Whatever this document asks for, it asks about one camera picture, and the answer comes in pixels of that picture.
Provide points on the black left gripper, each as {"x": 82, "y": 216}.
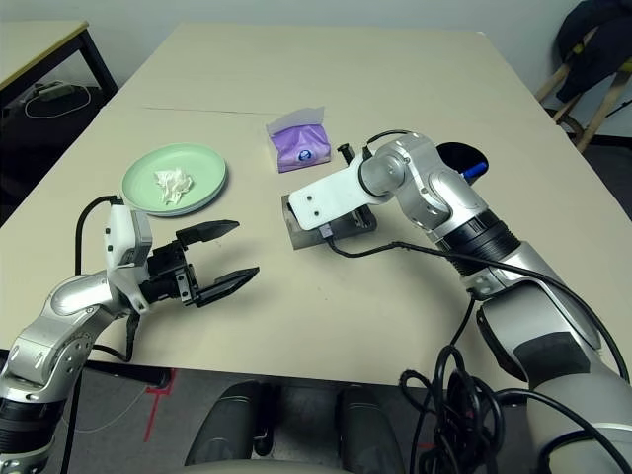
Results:
{"x": 168, "y": 274}

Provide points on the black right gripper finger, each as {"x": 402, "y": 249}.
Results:
{"x": 345, "y": 154}
{"x": 359, "y": 217}

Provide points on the grey glasses case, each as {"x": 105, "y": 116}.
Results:
{"x": 298, "y": 237}

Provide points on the white tissue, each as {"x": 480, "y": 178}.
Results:
{"x": 173, "y": 185}

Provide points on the light green plate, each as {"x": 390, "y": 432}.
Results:
{"x": 207, "y": 165}

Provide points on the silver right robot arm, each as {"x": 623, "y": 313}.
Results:
{"x": 444, "y": 197}

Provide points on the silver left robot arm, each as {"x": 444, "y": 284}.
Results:
{"x": 59, "y": 316}

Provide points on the purple tissue pack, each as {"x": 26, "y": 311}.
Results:
{"x": 298, "y": 148}

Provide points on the light blue plate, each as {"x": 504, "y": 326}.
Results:
{"x": 202, "y": 210}

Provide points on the black cup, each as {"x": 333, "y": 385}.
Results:
{"x": 459, "y": 153}

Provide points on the blue marker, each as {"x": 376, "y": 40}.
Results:
{"x": 475, "y": 170}

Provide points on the black table base bar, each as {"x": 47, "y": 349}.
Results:
{"x": 133, "y": 372}

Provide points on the dark robot left leg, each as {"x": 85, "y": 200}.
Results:
{"x": 227, "y": 422}

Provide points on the dark robot leg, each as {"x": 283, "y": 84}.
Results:
{"x": 227, "y": 422}
{"x": 370, "y": 427}

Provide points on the dark robot right leg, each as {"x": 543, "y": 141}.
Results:
{"x": 370, "y": 427}

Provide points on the white power adapter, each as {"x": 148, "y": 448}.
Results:
{"x": 55, "y": 92}

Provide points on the wooden stool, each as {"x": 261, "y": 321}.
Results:
{"x": 600, "y": 116}

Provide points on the black jacket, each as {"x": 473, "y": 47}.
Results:
{"x": 597, "y": 44}

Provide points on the black tripod stand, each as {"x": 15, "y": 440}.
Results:
{"x": 619, "y": 108}

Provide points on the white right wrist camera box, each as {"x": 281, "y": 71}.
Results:
{"x": 336, "y": 195}

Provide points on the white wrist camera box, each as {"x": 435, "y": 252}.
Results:
{"x": 336, "y": 195}
{"x": 121, "y": 237}

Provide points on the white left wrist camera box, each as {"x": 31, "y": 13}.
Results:
{"x": 121, "y": 237}

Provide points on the beige side table black frame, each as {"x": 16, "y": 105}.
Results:
{"x": 34, "y": 47}

